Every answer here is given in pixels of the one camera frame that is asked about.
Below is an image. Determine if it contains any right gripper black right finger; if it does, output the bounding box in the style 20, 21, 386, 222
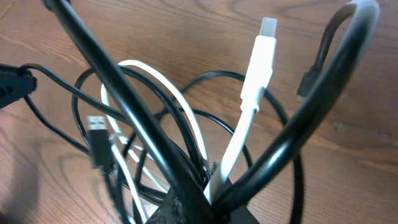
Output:
217, 177, 261, 224

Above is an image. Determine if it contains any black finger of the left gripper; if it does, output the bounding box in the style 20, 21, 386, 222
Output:
0, 64, 37, 108

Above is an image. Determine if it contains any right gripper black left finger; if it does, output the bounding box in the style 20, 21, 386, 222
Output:
146, 186, 199, 224

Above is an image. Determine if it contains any black usb cable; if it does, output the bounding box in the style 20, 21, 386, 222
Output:
20, 0, 381, 224

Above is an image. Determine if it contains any white usb cable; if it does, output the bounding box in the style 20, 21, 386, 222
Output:
99, 17, 278, 224

